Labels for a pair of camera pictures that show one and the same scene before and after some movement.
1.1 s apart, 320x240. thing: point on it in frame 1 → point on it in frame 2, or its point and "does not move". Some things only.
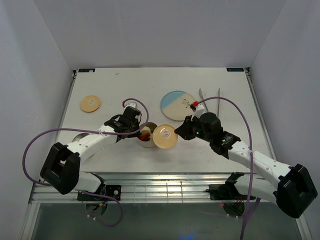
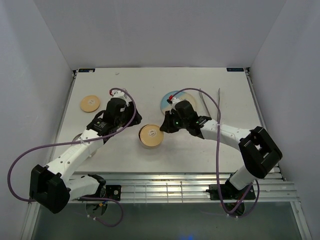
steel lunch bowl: (79, 136) does not move
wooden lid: (164, 136) → (151, 135)
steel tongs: (201, 95) does not move
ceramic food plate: (176, 105) does not move
